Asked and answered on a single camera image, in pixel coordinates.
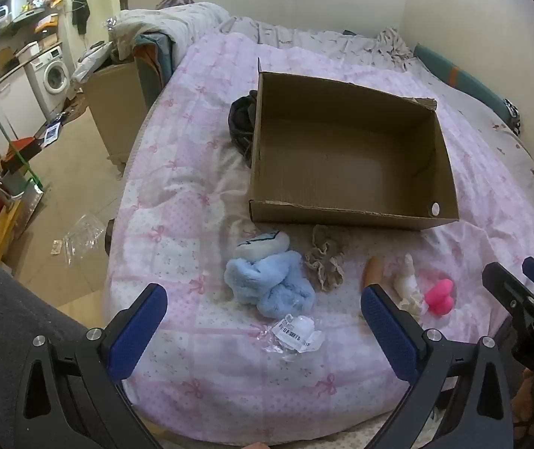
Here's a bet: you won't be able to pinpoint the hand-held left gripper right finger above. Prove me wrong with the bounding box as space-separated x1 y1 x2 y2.
360 284 515 449

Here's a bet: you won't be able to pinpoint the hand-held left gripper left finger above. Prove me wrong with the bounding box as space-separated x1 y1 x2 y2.
14 283 169 449

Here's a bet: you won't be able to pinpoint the clear plastic bag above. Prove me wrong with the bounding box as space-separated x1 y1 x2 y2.
63 213 106 265

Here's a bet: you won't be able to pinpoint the teal pillow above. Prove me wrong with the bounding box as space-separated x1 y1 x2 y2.
412 43 513 117

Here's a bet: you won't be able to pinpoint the green handled mop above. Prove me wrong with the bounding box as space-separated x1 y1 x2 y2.
0 56 43 188

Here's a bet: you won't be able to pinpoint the pink plush toy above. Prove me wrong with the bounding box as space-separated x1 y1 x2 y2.
425 278 455 315

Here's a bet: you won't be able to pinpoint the dark striped cloth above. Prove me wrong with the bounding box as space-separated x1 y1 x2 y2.
228 90 260 169

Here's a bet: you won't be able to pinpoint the blue plush toy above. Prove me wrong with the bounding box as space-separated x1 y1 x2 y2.
224 230 317 317

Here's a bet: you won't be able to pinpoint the white socks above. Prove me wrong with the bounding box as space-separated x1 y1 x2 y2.
392 253 429 316

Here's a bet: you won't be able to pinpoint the black patterned cloth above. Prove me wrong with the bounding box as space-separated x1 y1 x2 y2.
503 98 522 136

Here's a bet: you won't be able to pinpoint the tall cardboard box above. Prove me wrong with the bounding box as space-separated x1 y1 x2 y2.
82 61 148 162

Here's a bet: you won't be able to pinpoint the teal folded blanket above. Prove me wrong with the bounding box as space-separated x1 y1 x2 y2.
133 33 176 104

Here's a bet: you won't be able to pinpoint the clear plastic wrapper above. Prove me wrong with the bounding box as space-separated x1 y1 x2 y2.
260 314 324 361

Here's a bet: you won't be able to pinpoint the white washing machine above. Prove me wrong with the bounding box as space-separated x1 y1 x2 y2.
30 47 71 97

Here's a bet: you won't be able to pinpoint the white floral comforter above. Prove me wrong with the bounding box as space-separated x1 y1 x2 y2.
108 2 258 80

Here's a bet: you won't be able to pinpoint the black hanging garment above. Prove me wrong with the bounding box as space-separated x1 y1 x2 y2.
73 0 91 33

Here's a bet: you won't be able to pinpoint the beige lace scrunchie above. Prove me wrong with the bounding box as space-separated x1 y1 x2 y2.
303 224 348 293

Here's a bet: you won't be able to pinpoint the white plastic bag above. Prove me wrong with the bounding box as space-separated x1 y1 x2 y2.
70 42 118 80

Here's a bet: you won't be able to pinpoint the red and black box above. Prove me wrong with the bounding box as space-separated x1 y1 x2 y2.
2 135 43 169

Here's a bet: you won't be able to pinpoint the white cabinet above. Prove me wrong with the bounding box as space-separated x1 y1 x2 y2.
0 72 48 143

